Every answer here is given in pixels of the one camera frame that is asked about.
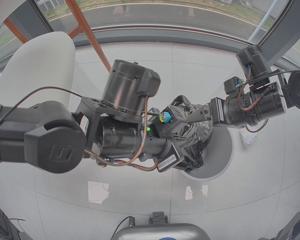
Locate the clear printed wrapper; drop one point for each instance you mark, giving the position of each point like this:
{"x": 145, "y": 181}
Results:
{"x": 248, "y": 138}

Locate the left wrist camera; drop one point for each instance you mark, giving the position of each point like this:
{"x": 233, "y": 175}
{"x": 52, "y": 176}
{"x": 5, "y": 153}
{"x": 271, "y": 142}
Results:
{"x": 173, "y": 119}

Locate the white trash bin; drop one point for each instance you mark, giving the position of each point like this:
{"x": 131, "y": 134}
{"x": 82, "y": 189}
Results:
{"x": 222, "y": 159}

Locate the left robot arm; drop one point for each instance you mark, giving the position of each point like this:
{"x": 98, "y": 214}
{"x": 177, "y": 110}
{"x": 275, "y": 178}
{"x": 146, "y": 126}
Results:
{"x": 54, "y": 150}

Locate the window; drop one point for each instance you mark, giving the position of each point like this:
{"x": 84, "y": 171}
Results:
{"x": 187, "y": 35}

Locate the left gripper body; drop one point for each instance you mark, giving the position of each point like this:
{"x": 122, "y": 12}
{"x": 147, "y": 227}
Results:
{"x": 121, "y": 138}

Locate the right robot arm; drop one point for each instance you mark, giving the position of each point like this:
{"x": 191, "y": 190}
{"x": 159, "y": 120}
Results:
{"x": 253, "y": 61}

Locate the white chair with wooden legs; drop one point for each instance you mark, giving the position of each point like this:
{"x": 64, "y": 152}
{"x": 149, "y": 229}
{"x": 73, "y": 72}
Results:
{"x": 42, "y": 65}

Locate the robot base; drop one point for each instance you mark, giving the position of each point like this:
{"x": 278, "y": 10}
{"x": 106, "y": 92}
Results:
{"x": 164, "y": 232}

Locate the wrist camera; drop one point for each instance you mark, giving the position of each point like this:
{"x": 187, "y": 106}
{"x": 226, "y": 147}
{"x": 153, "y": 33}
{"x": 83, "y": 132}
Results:
{"x": 173, "y": 119}
{"x": 230, "y": 86}

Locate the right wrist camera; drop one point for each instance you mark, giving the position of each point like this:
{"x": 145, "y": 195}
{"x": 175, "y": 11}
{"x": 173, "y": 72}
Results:
{"x": 230, "y": 86}

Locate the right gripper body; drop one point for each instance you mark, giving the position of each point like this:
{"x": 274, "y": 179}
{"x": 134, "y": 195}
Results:
{"x": 243, "y": 110}

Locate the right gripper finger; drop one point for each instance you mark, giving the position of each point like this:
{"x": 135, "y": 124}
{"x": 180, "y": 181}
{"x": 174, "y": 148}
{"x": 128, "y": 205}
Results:
{"x": 202, "y": 114}

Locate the black plastic bag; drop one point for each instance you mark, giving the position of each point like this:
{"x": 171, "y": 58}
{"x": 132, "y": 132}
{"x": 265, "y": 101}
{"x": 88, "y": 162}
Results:
{"x": 199, "y": 136}

